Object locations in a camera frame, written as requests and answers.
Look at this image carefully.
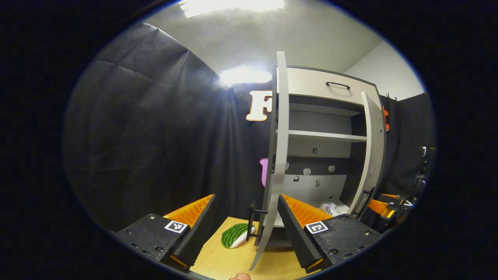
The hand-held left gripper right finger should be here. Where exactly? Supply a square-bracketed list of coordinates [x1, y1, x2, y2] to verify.
[277, 194, 384, 273]

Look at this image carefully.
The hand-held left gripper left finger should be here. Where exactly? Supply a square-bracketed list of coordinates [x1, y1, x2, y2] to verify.
[113, 194, 216, 273]

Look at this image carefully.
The white striped canvas shoe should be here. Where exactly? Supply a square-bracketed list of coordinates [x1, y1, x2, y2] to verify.
[320, 202, 342, 217]

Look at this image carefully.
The white shoe cabinet door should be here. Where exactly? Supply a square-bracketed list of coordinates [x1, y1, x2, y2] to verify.
[246, 51, 290, 271]
[347, 91, 386, 219]

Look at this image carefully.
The white shoe cabinet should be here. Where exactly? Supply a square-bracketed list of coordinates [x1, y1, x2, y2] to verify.
[272, 65, 388, 249]

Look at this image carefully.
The green striped watermelon toy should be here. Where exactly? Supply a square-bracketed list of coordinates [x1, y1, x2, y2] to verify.
[221, 223, 256, 249]

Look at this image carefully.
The black backdrop cloth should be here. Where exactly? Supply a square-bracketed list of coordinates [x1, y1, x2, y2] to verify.
[62, 21, 436, 234]

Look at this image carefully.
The ceiling light panel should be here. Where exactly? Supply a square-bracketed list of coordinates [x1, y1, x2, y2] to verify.
[180, 0, 284, 18]

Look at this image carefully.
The white drawer with black handle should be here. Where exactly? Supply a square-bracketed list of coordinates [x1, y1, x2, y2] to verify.
[287, 67, 380, 105]

